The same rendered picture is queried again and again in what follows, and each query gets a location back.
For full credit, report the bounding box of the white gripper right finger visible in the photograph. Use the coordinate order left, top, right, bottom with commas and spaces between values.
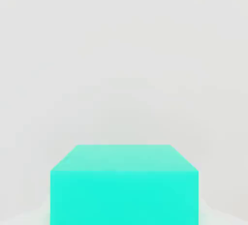
199, 197, 248, 225

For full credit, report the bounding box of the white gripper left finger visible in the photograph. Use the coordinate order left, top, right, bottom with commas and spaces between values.
3, 199, 51, 225

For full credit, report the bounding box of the small cyan cube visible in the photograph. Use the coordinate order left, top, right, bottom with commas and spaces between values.
50, 144, 200, 225

